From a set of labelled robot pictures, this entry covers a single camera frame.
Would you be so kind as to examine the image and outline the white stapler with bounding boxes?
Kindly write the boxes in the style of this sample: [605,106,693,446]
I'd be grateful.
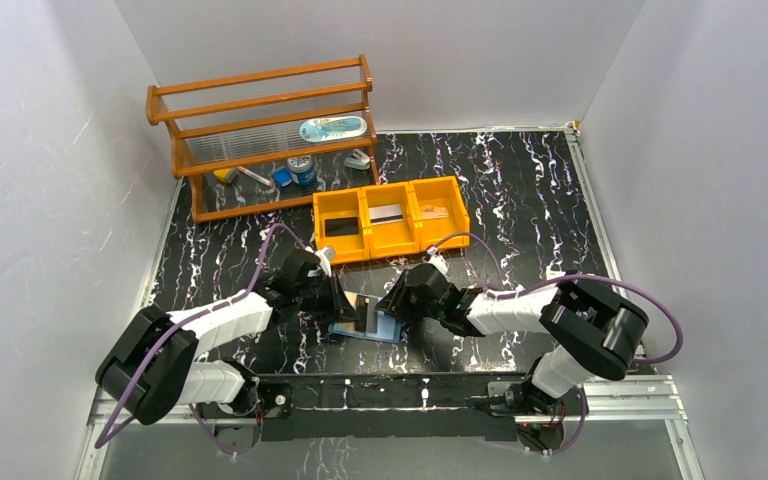
[344,149,372,171]

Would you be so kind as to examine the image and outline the reflective silver card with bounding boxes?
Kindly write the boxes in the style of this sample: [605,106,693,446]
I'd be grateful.
[347,293,379,334]

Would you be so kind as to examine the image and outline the beige card in bin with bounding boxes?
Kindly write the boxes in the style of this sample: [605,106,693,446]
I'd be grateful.
[420,205,449,220]

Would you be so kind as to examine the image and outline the wooden shelf rack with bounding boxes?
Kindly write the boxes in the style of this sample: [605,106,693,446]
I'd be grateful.
[145,54,377,223]

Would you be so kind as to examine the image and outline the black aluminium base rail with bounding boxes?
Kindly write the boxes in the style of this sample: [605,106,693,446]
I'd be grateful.
[89,374,690,458]

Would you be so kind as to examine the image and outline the right yellow plastic bin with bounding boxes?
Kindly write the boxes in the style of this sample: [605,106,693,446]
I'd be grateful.
[409,176,471,250]

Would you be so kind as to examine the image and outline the white blue round tin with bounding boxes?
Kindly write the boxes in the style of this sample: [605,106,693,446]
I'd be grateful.
[286,155,317,186]

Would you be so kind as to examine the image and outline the blue white oval package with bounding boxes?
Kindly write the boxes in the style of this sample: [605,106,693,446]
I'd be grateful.
[299,115,368,143]

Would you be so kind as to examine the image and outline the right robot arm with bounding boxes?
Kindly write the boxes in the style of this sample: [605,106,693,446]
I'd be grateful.
[375,263,649,409]

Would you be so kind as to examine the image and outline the grey striped card in bin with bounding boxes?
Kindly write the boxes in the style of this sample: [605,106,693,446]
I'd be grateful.
[369,204,404,225]

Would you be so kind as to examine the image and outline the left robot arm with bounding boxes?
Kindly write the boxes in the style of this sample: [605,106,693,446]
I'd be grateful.
[95,246,359,425]

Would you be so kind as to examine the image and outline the black card in bin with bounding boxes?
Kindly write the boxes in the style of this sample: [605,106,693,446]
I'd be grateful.
[324,217,361,237]

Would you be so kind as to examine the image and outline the left yellow plastic bin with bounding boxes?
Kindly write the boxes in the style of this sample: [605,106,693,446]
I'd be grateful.
[313,188,370,265]

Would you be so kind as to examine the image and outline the small blue box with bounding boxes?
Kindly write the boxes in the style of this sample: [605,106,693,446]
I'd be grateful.
[271,168,294,188]

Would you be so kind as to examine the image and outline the white red marker pen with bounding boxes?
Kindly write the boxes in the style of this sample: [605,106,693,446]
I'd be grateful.
[237,167,273,187]

